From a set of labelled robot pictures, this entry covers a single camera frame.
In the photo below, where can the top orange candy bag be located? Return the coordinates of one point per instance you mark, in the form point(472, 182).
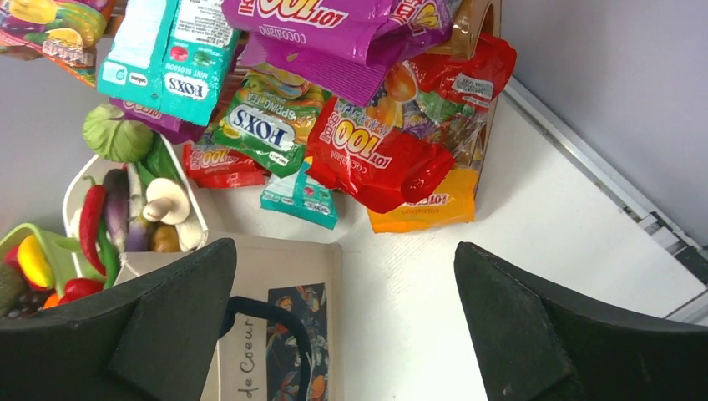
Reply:
point(65, 32)

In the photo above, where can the white mushroom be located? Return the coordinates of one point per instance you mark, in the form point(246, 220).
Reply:
point(166, 202)

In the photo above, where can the green candy bag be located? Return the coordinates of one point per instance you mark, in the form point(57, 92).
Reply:
point(270, 118)

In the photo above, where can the large purple snack bag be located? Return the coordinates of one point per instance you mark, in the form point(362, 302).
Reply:
point(346, 47)

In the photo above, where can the red snack bag right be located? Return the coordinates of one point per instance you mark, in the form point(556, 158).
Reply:
point(400, 148)

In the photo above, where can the wooden display rack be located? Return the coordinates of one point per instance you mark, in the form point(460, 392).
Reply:
point(473, 19)

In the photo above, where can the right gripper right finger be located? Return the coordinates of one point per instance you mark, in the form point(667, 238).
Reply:
point(537, 340)

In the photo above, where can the green cabbage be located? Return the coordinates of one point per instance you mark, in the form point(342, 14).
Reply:
point(112, 137)

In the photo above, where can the red snack bag left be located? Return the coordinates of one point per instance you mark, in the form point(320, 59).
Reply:
point(214, 166)

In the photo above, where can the white vegetable tray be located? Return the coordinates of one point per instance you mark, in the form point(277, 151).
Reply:
point(197, 225)

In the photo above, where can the purple eggplant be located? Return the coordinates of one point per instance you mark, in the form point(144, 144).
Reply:
point(116, 206)

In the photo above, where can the teal snack bag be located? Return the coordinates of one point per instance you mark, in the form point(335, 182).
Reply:
point(170, 56)
point(301, 196)

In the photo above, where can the green fruit tray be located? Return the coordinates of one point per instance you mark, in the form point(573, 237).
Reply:
point(57, 250)

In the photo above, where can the red snack bag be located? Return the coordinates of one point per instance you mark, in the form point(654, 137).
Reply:
point(400, 148)
point(214, 166)

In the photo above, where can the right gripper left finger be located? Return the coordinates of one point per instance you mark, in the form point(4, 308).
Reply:
point(121, 332)

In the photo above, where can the orange candy bag lower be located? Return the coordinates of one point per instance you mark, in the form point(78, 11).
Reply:
point(451, 203)

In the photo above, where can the red chili pepper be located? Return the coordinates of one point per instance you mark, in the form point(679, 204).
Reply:
point(89, 219)

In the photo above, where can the orange candy bag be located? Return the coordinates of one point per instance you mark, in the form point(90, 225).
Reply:
point(451, 203)
point(65, 32)

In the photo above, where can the red bell pepper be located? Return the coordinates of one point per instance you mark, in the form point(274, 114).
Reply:
point(78, 288)

